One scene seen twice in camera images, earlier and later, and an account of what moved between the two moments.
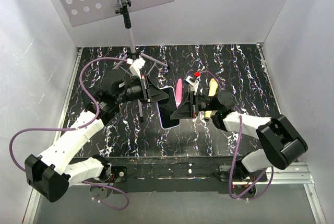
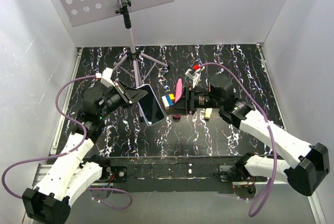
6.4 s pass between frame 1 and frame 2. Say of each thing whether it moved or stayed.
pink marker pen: stayed
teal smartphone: moved
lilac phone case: moved
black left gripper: moved
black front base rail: stayed
